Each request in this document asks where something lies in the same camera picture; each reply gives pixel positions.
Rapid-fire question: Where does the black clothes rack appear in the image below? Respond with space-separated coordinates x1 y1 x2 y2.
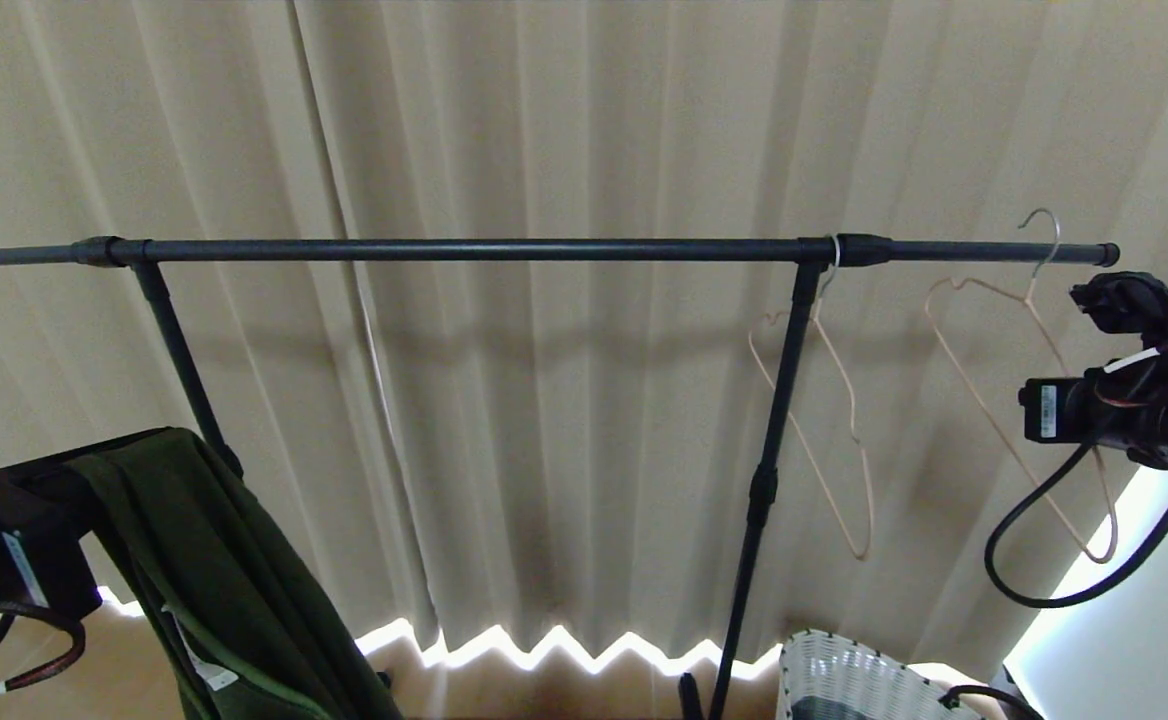
0 234 1121 720

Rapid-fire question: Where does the beige curtain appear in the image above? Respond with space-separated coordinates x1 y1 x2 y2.
0 0 1168 683

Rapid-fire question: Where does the pink clothes hanger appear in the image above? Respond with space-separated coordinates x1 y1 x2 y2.
924 208 1121 565
748 235 876 562

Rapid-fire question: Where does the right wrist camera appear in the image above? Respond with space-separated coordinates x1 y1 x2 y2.
1071 272 1168 338

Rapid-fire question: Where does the white laundry basket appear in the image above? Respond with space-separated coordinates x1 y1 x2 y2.
777 629 1045 720

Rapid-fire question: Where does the black cable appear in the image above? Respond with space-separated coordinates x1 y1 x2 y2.
984 440 1168 609

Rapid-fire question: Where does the green long-sleeved shirt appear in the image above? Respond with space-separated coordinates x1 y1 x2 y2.
69 428 405 720

